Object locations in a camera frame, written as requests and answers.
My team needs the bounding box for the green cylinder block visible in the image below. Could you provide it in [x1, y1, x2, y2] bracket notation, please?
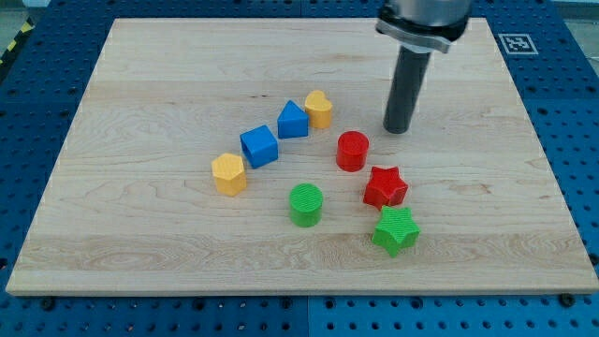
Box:
[289, 183, 324, 227]

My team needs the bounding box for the blue cube block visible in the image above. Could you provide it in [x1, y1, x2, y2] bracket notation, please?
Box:
[240, 125, 279, 169]

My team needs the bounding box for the blue triangle block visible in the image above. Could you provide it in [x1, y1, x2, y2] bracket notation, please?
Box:
[277, 100, 309, 139]

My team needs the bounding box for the red cylinder block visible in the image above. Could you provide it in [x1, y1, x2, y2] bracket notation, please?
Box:
[336, 130, 370, 172]

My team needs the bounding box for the yellow heart block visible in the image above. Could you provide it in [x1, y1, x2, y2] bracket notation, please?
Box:
[304, 90, 333, 128]

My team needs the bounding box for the yellow hexagon block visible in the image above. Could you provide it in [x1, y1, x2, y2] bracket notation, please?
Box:
[212, 153, 247, 197]

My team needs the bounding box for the wooden board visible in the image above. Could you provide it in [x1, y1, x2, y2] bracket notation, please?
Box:
[7, 19, 598, 297]

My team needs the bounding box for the red star block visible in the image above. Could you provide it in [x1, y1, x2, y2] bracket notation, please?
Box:
[362, 166, 409, 210]

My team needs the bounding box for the green star block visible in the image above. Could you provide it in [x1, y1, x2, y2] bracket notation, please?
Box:
[372, 205, 420, 257]

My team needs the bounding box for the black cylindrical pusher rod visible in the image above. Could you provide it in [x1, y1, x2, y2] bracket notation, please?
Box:
[383, 47, 431, 134]

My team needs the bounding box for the white fiducial marker tag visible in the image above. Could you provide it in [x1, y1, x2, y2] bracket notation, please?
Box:
[498, 34, 538, 55]

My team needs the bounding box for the yellow black hazard tape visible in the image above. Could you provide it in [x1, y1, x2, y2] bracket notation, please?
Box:
[1, 17, 35, 67]

